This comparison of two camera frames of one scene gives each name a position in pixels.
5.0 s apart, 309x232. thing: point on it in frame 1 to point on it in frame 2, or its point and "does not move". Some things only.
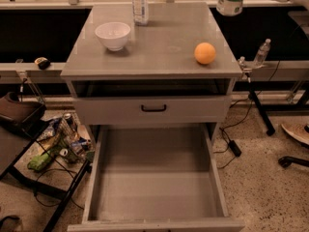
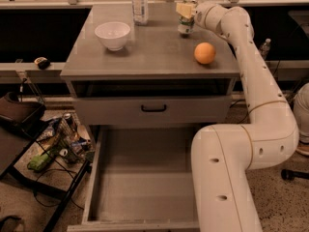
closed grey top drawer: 152,110 does not move
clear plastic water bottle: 140,4 does not move
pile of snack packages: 68,138 does not move
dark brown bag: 25,117 does not move
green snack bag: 40,161 does not move
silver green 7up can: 230,1 to 185,25
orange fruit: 204,52 does not move
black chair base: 286,160 to 289,175
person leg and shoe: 297,130 to 301,107
